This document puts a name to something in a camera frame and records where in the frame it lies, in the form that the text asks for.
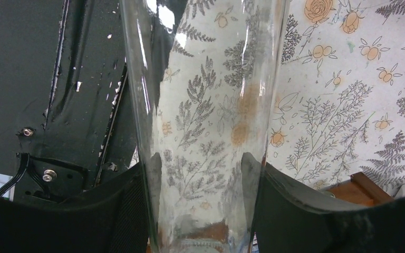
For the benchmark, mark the floral table mat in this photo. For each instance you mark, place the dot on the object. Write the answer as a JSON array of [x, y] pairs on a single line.
[[339, 106]]

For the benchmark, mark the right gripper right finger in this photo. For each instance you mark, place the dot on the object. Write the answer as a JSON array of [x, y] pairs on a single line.
[[292, 217]]

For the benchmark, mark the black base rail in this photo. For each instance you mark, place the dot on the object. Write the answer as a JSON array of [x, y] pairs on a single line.
[[66, 122]]

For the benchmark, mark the wooden wine rack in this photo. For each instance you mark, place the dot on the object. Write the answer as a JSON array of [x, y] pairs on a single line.
[[360, 190]]

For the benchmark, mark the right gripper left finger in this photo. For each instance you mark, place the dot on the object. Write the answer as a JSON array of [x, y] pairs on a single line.
[[109, 218]]

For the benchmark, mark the clear glass flask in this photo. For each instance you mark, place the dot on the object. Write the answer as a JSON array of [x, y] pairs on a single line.
[[202, 76]]

